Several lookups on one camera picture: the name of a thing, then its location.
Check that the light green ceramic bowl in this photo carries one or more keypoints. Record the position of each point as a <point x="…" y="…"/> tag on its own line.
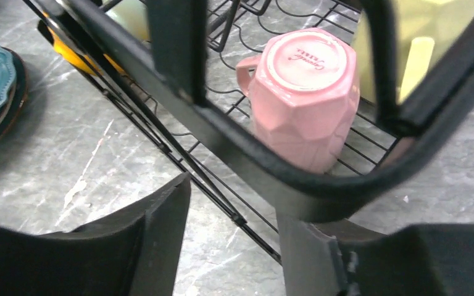
<point x="132" y="16"/>

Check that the pale yellow mug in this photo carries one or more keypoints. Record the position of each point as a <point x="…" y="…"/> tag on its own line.
<point x="425" y="31"/>

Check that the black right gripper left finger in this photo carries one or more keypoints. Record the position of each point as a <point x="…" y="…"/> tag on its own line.
<point x="132" y="251"/>

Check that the black wire dish rack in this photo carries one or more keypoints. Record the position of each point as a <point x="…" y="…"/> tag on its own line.
<point x="173" y="68"/>

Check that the pink mug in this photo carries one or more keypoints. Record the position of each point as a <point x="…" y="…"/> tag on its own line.
<point x="304" y="94"/>

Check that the yellow ribbed bowl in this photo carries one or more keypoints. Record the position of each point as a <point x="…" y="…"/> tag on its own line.
<point x="81" y="62"/>

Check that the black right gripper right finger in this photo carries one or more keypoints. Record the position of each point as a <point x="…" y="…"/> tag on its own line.
<point x="343" y="258"/>

